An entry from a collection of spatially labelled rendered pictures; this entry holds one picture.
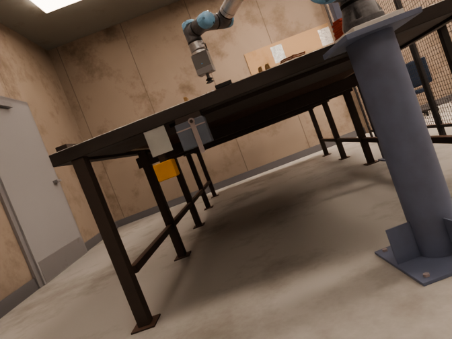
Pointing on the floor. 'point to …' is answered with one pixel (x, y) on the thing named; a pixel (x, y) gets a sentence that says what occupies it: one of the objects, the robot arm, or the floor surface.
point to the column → (403, 151)
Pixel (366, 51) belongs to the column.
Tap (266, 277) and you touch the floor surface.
